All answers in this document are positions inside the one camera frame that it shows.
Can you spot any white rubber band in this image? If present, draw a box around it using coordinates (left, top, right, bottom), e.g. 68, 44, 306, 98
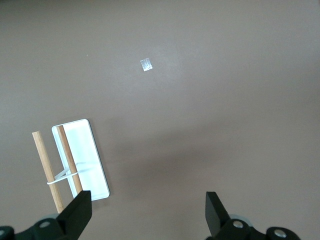
46, 167, 79, 186

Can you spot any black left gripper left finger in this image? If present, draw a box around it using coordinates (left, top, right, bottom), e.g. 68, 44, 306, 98
14, 190, 94, 240

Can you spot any small clear tape piece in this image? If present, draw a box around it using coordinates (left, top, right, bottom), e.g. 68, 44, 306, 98
139, 57, 154, 73

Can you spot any wooden stick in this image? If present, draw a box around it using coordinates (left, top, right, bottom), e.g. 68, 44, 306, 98
31, 130, 66, 215
55, 125, 83, 195

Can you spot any white rectangular tray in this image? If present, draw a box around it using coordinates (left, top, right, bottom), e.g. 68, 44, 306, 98
51, 118, 111, 202

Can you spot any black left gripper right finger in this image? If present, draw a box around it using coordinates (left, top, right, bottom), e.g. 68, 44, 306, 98
205, 191, 300, 240

